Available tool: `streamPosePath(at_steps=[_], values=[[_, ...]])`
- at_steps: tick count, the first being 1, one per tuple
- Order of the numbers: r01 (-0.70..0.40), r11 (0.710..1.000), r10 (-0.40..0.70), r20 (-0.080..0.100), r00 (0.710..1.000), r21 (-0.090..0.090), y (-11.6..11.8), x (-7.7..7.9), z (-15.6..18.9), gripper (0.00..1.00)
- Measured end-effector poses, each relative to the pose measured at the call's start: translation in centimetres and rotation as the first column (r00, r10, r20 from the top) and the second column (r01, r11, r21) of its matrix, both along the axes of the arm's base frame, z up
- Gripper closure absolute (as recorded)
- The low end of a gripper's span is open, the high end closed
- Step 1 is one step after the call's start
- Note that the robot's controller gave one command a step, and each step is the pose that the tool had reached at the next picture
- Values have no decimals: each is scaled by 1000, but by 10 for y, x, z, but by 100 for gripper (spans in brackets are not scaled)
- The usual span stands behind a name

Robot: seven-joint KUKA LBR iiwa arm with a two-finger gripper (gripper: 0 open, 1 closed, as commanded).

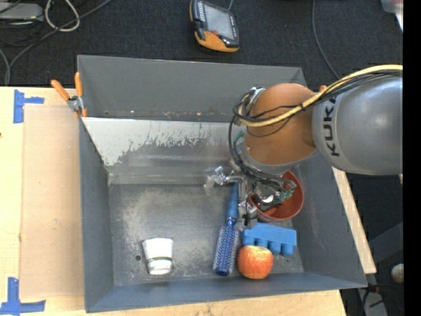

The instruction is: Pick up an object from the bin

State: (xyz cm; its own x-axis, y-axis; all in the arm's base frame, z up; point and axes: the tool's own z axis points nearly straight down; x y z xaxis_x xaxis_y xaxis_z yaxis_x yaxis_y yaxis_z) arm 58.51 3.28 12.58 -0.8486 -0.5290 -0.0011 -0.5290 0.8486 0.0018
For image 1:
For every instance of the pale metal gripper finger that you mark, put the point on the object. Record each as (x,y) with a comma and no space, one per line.
(246,214)
(217,176)

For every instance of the blue studded toy block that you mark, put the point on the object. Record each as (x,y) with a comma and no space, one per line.
(273,235)

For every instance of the blue hairbrush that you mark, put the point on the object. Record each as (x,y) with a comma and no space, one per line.
(226,249)

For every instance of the red-brown bowl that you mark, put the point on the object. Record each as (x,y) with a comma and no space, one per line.
(289,206)

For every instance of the red and yellow apple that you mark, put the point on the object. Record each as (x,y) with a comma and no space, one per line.
(255,262)

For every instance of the grey metal bin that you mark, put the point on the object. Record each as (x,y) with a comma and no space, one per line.
(171,216)

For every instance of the white paper cup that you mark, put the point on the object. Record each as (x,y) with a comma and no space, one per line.
(158,253)

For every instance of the brown cardboard board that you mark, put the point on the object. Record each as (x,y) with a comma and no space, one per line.
(49,193)

